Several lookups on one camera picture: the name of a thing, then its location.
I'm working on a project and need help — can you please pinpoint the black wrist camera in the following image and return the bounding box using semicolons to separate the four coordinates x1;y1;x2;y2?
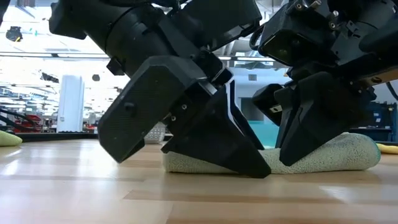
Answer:
172;0;262;52
257;0;340;68

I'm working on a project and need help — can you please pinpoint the overhead light bar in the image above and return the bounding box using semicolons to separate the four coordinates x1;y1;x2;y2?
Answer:
0;52;282;62

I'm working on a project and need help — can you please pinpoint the pale green microfiber towel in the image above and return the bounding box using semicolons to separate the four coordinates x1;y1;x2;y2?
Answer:
163;132;382;175

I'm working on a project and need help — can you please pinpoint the red background equipment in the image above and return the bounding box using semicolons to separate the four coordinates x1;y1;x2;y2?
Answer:
0;107;43;134

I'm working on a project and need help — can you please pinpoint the teal plastic basket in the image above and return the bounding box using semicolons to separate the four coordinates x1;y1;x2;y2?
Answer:
248;120;280;149

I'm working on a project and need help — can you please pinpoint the lime green microfiber towel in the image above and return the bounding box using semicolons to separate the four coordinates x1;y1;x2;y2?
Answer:
0;129;23;147

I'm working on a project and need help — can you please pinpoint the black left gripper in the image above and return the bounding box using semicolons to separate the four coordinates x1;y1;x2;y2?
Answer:
98;55;272;180

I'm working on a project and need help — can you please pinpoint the yellow microfiber towel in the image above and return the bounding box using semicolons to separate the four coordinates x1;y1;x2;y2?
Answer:
376;142;398;156

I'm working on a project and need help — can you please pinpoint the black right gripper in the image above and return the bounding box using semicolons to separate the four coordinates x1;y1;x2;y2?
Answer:
251;0;398;167

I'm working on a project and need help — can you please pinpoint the black ceiling-mounted camera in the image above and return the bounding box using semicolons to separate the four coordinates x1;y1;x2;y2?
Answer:
5;26;23;43

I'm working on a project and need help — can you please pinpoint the potted artificial green plant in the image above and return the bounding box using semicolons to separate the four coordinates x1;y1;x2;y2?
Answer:
144;121;167;144

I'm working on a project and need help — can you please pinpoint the black aluminium table frame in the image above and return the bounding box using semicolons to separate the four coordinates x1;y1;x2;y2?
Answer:
14;127;398;144

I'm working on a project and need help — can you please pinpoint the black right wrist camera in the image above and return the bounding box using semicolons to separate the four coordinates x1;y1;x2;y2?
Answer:
257;0;340;68

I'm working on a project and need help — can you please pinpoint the white pillar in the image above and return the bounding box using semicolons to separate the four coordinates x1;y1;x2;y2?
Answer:
57;74;85;133

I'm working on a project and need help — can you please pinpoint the dark cabinet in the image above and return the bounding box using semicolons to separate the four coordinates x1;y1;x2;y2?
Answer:
369;101;398;143

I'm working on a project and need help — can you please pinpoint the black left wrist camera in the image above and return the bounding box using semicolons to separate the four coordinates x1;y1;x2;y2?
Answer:
172;0;262;52

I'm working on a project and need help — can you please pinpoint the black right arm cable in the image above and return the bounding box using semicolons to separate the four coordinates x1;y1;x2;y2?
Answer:
385;81;398;102

